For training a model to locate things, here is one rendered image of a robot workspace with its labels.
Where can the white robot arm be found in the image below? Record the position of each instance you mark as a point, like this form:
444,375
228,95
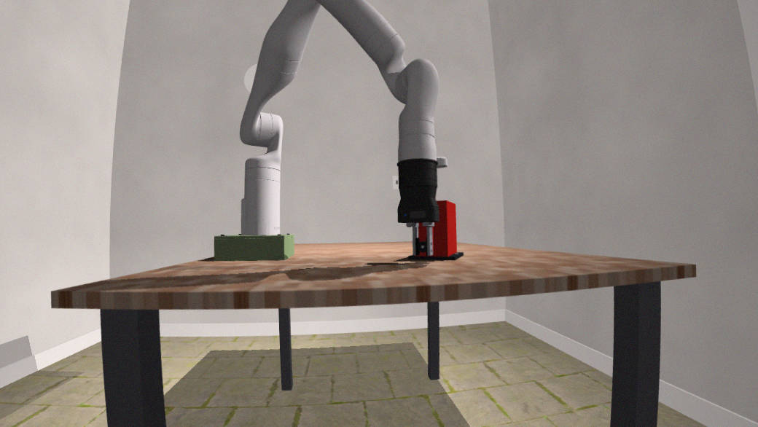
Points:
279,60

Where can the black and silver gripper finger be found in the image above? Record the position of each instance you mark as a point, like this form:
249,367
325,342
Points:
429,241
415,237

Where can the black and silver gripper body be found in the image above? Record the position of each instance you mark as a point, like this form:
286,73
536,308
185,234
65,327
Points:
417,165

